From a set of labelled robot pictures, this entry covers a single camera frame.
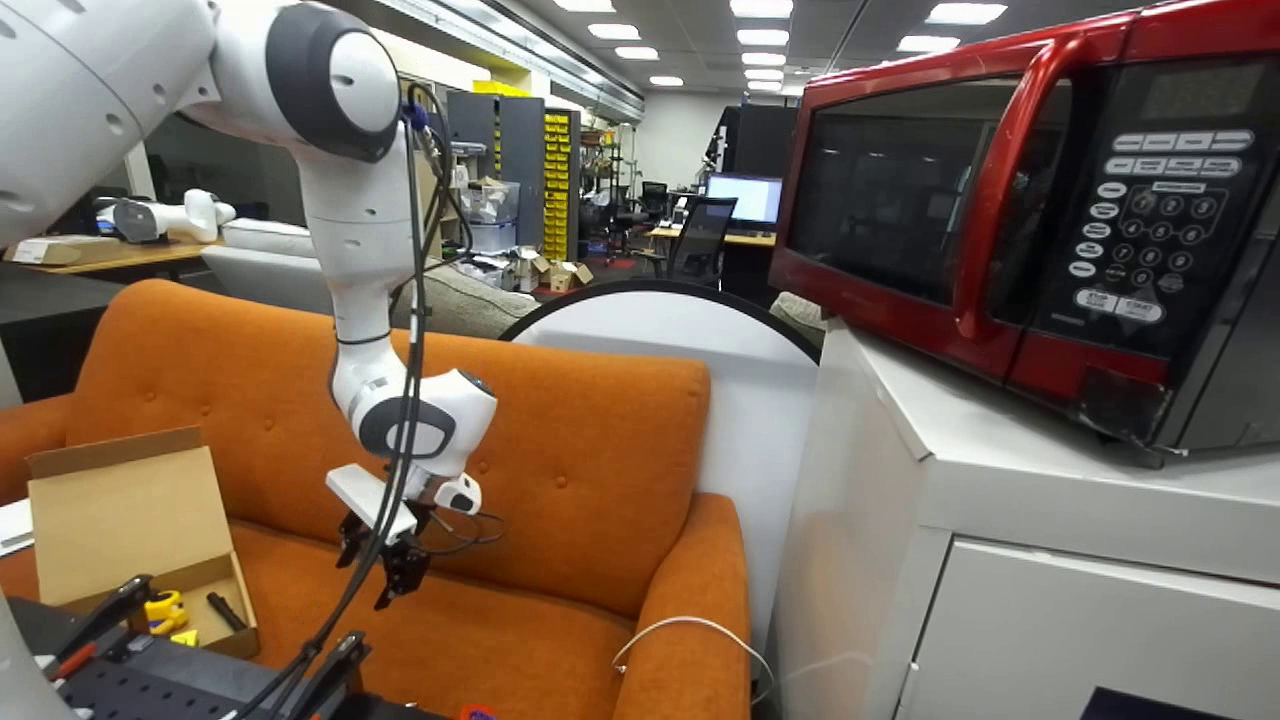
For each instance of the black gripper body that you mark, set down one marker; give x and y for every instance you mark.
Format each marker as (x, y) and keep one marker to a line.
(400, 564)

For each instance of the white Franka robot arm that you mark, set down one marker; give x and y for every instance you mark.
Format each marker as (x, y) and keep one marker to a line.
(345, 203)

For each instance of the black stick tool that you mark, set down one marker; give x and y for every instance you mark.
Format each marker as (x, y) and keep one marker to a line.
(227, 613)

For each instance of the orange fabric couch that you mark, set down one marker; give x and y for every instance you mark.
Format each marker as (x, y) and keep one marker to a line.
(572, 442)

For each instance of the open cardboard box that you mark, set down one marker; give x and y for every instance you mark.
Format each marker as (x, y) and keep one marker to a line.
(123, 522)

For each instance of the small red round object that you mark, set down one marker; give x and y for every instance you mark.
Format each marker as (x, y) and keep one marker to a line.
(478, 715)

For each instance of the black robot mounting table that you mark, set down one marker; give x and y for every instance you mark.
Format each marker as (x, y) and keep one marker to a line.
(173, 686)

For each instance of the grey fabric cushion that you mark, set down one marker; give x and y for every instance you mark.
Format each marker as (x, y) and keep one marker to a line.
(466, 303)

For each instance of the yellow and black pillar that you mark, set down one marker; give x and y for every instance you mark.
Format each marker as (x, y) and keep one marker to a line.
(556, 182)

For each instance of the white machine part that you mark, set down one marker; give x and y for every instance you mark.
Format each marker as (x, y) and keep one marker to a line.
(161, 214)

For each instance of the black office chair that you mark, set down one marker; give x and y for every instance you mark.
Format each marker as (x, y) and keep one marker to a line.
(703, 234)

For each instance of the wooden office desk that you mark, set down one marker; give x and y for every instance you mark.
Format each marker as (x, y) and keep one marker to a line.
(744, 236)

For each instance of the computer monitor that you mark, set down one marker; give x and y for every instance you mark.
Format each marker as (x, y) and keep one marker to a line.
(744, 196)

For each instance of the ceiling light panel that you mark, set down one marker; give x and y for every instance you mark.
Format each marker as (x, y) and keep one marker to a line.
(613, 30)
(967, 13)
(929, 44)
(760, 37)

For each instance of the red and black microwave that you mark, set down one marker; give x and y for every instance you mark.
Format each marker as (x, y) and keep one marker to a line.
(904, 203)

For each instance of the white cabinet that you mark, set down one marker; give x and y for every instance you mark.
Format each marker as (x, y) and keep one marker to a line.
(1067, 533)

